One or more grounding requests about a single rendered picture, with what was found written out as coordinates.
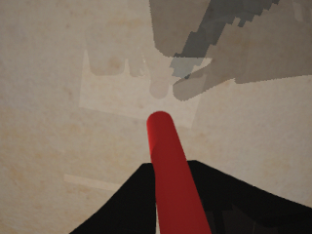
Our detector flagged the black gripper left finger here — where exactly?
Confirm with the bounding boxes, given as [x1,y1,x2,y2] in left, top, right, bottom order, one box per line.
[70,163,157,234]

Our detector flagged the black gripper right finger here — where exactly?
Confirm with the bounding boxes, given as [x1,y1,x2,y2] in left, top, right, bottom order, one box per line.
[187,160,312,234]

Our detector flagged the red peg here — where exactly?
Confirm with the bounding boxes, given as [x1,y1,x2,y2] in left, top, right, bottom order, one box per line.
[147,110,212,234]

